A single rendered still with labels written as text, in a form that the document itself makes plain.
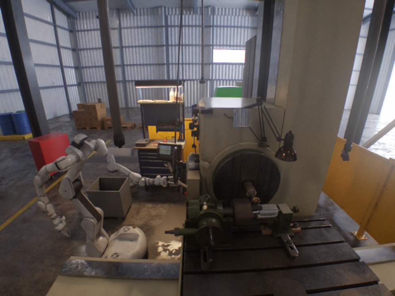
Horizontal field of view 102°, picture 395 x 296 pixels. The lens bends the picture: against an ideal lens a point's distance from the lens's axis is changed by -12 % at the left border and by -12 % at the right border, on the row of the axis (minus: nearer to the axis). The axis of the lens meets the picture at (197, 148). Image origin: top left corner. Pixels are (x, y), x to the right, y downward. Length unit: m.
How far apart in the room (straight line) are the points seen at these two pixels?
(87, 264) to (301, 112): 2.09
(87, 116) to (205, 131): 8.19
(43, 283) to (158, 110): 2.99
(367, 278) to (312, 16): 1.74
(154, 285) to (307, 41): 2.08
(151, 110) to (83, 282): 2.84
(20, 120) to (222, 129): 9.22
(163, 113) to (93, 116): 5.89
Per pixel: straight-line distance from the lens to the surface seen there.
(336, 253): 1.68
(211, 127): 1.42
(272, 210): 1.44
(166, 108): 3.59
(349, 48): 1.81
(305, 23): 1.62
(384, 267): 2.27
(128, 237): 2.55
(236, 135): 1.47
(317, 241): 1.70
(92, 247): 2.47
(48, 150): 4.98
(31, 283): 3.06
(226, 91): 5.55
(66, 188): 2.08
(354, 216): 3.66
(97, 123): 9.13
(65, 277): 1.92
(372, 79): 6.40
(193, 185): 1.51
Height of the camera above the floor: 2.10
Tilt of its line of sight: 21 degrees down
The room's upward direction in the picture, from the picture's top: straight up
